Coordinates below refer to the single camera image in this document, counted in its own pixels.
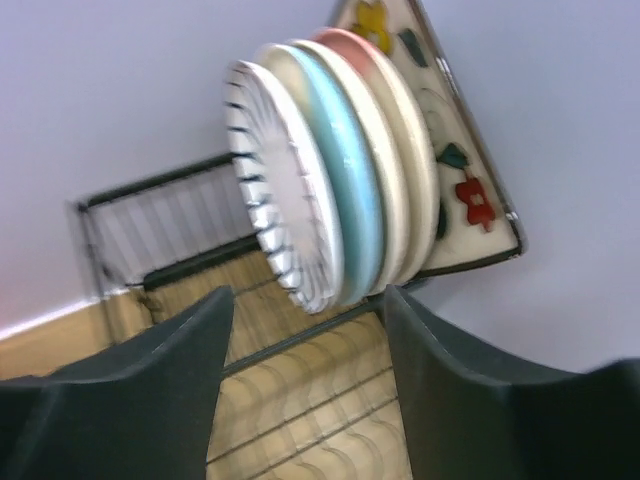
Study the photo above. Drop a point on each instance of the pink round plate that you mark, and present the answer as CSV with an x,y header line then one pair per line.
x,y
410,134

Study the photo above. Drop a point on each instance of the cream round plate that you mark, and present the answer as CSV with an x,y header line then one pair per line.
x,y
383,152

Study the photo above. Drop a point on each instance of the blue striped round plate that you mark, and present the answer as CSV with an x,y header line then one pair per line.
x,y
284,186

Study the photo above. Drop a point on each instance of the light blue round plate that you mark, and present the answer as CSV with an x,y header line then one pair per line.
x,y
340,138

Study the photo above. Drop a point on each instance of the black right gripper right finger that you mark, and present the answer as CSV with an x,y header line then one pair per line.
x,y
471,410

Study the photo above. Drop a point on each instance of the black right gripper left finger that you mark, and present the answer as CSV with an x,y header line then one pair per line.
x,y
141,409

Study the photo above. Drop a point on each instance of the black wire dish rack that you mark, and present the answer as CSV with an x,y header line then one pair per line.
x,y
302,396

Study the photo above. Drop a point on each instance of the flower pattern square plate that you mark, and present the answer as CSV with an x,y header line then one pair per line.
x,y
479,226

